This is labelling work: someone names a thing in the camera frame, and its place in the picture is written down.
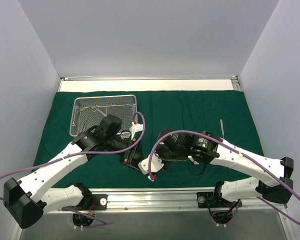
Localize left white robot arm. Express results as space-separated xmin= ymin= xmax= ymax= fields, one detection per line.
xmin=3 ymin=114 xmax=146 ymax=229

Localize metal mesh instrument tray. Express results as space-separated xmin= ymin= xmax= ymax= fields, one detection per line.
xmin=69 ymin=94 xmax=138 ymax=137

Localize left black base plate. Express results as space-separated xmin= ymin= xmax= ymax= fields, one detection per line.
xmin=67 ymin=193 xmax=108 ymax=211

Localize aluminium front rail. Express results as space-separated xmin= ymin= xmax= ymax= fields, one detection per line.
xmin=17 ymin=187 xmax=288 ymax=216

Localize aluminium rail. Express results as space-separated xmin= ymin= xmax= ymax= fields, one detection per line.
xmin=230 ymin=75 xmax=242 ymax=92
xmin=17 ymin=187 xmax=288 ymax=216

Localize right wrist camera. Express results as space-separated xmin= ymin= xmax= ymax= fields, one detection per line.
xmin=137 ymin=155 xmax=164 ymax=182

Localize silver surgical scissors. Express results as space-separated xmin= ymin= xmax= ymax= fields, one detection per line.
xmin=80 ymin=106 xmax=107 ymax=117

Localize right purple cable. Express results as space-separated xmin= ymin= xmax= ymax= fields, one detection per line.
xmin=148 ymin=129 xmax=300 ymax=228

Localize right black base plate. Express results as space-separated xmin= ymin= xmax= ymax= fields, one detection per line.
xmin=196 ymin=191 xmax=242 ymax=209

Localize aluminium right side rail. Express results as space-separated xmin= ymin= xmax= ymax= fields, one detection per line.
xmin=230 ymin=75 xmax=242 ymax=92

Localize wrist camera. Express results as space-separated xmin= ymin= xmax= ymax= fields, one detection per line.
xmin=137 ymin=155 xmax=164 ymax=182
xmin=119 ymin=121 xmax=144 ymax=140

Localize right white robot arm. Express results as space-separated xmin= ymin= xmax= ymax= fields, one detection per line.
xmin=148 ymin=127 xmax=294 ymax=207

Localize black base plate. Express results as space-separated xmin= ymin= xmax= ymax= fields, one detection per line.
xmin=196 ymin=191 xmax=242 ymax=209
xmin=67 ymin=193 xmax=108 ymax=211

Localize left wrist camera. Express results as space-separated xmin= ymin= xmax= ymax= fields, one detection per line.
xmin=119 ymin=121 xmax=144 ymax=140

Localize silver instrument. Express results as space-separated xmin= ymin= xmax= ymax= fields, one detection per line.
xmin=220 ymin=119 xmax=225 ymax=138

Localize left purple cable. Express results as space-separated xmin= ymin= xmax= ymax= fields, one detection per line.
xmin=0 ymin=111 xmax=146 ymax=227

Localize purple cable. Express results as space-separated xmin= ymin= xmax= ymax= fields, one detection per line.
xmin=148 ymin=129 xmax=300 ymax=228
xmin=0 ymin=111 xmax=146 ymax=227

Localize green surgical cloth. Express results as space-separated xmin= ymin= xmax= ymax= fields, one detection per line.
xmin=34 ymin=90 xmax=263 ymax=189

